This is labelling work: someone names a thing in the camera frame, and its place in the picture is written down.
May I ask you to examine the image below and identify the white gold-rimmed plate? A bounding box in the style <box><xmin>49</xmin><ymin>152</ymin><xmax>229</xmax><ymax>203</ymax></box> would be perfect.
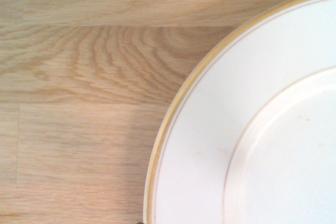
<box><xmin>144</xmin><ymin>0</ymin><xmax>336</xmax><ymax>224</ymax></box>

